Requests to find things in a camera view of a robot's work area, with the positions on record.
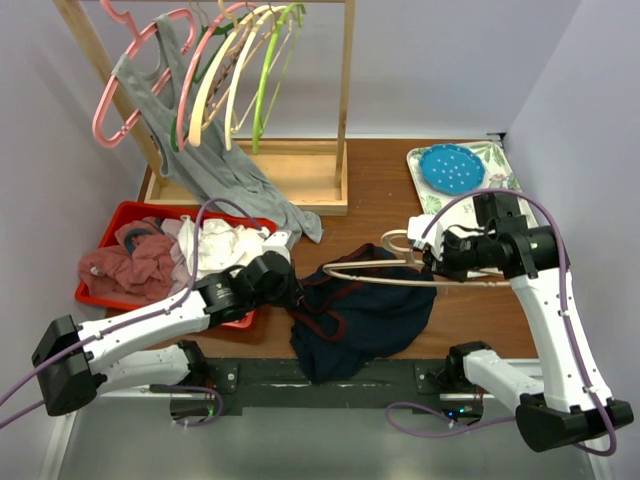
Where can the dusty red garment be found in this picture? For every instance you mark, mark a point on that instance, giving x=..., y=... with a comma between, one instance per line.
x=135, y=270

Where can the cream white hanger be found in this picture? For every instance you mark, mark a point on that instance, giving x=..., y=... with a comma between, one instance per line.
x=266, y=17

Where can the pink plastic hanger with top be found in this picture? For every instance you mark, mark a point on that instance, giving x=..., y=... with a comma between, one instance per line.
x=139, y=38

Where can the floral serving tray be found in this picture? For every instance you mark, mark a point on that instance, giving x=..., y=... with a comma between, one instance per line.
x=498, y=174

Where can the white crumpled garment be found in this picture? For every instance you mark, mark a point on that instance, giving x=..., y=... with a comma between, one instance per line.
x=219, y=246

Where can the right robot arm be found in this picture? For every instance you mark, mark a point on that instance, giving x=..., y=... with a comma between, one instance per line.
x=571, y=405

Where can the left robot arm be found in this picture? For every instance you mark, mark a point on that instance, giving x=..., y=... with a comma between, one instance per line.
x=75, y=363

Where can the dark green hanger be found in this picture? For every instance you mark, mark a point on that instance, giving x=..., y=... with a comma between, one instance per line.
x=217, y=27

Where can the wooden clothes rack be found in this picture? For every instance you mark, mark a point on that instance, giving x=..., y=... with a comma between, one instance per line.
x=313, y=174

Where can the blue dotted plate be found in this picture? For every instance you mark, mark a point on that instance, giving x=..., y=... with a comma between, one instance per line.
x=451, y=169

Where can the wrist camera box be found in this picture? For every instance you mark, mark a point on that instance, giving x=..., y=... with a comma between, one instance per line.
x=425, y=234
x=278, y=242

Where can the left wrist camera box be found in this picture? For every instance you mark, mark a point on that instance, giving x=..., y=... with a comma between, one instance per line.
x=278, y=242

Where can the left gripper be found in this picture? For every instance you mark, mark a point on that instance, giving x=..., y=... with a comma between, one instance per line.
x=292, y=295

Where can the beige plastic hanger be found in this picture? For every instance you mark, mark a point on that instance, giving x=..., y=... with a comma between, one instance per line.
x=405, y=258

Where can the grey tank top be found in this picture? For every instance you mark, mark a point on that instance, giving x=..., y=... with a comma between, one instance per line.
x=209, y=170

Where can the cream plastic hanger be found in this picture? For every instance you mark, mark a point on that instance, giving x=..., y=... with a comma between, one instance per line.
x=206, y=105

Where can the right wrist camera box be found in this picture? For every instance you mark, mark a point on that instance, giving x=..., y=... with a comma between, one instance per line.
x=425, y=234

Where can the navy tank top red trim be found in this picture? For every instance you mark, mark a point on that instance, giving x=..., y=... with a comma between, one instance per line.
x=341, y=325

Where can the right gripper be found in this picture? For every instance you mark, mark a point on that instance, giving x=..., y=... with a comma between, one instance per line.
x=444, y=267

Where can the lime green hanger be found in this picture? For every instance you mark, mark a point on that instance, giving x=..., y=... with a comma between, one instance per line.
x=287, y=26

